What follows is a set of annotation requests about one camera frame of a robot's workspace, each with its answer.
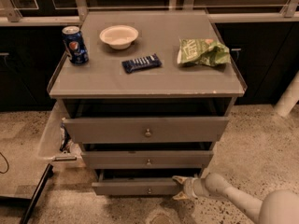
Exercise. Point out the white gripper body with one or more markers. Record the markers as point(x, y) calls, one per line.
point(190, 188)

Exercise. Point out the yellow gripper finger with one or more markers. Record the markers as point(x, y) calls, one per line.
point(181, 196)
point(180, 179)

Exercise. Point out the grey bottom drawer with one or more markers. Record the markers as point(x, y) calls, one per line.
point(140, 182)

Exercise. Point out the grey drawer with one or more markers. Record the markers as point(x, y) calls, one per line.
point(147, 159)
point(140, 182)
point(145, 130)

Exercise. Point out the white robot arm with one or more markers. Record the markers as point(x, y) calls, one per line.
point(278, 207)

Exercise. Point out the grey middle drawer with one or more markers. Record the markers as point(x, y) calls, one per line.
point(147, 159)

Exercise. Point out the grey top drawer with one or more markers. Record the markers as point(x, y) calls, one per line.
point(145, 130)

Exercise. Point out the grey drawer cabinet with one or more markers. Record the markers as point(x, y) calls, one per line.
point(102, 89)

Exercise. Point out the dark blue candy bar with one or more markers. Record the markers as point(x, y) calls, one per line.
point(142, 63)

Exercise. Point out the green chip bag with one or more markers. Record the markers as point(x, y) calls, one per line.
point(204, 51)

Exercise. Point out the clear plastic bin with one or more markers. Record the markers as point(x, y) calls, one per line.
point(51, 140)

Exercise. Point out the black metal bar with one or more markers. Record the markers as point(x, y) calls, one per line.
point(37, 193)

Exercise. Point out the white paper bowl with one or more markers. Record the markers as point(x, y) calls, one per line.
point(119, 36)

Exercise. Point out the blue pepsi can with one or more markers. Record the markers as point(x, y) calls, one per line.
point(74, 45)

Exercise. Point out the white cylindrical post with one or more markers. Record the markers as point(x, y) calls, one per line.
point(289, 98)

